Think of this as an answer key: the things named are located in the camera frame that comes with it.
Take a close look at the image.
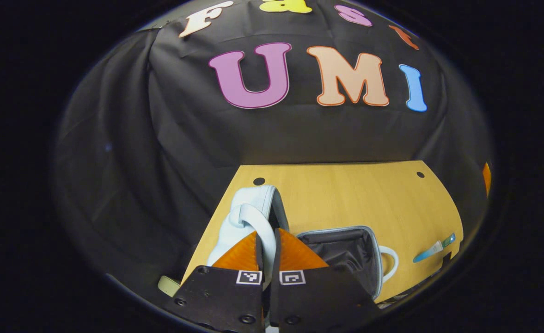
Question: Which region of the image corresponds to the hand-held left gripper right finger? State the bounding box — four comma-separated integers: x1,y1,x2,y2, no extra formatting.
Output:
269,228,379,332

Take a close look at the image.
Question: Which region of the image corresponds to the small light blue suitcase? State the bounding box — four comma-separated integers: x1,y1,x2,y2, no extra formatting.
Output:
206,185,399,303

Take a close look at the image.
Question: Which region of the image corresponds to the black backdrop cloth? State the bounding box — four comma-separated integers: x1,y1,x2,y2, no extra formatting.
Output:
55,0,494,301

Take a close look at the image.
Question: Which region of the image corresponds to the pale green trash bin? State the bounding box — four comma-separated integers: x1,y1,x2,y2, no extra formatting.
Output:
158,275,183,297

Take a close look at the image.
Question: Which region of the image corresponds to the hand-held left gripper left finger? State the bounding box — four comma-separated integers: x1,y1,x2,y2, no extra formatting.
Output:
163,230,265,333

